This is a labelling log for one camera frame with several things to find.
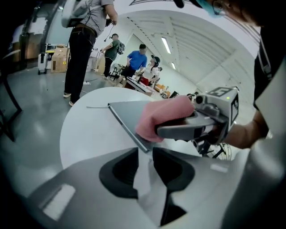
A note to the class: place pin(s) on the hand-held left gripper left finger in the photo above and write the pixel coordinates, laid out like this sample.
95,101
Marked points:
89,190

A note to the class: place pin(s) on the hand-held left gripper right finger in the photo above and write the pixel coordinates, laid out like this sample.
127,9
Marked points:
212,179

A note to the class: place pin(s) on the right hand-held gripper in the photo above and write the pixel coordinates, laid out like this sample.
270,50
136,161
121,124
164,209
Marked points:
223,105

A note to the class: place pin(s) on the pink cloth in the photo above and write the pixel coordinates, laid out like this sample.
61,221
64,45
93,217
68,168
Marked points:
165,111

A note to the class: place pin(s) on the grey laptop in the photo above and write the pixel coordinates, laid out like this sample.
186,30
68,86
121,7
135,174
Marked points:
129,116

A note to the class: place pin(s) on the person's right forearm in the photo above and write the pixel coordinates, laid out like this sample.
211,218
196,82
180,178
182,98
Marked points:
245,134

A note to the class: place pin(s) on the orange sofa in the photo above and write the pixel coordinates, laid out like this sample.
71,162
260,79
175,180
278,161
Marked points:
162,87

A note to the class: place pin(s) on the wooden desk with white top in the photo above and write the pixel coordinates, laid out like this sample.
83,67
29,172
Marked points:
139,86

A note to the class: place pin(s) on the white round table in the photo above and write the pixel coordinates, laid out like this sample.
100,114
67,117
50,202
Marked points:
89,129

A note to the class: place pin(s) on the ceiling tube light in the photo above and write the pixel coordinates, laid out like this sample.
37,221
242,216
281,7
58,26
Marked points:
173,65
165,44

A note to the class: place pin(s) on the white power strip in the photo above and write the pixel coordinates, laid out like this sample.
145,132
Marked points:
86,83

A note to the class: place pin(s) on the person's black t-shirt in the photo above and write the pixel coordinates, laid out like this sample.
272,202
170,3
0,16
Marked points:
266,73

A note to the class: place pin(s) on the teal cap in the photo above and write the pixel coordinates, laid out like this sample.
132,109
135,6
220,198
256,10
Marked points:
209,7

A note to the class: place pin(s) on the brown cardboard box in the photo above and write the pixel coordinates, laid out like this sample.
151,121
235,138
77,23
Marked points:
59,61

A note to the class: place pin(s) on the white wheeled appliance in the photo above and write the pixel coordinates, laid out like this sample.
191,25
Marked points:
42,63

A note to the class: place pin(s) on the person's head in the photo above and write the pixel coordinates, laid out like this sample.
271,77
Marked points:
241,10

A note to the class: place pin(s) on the white hard-shell backpack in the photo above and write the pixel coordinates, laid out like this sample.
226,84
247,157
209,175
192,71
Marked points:
71,13

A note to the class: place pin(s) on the black frame side table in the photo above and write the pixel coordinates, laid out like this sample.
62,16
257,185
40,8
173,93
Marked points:
11,105

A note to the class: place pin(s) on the black head-mounted camera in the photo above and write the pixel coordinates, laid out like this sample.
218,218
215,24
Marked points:
179,3

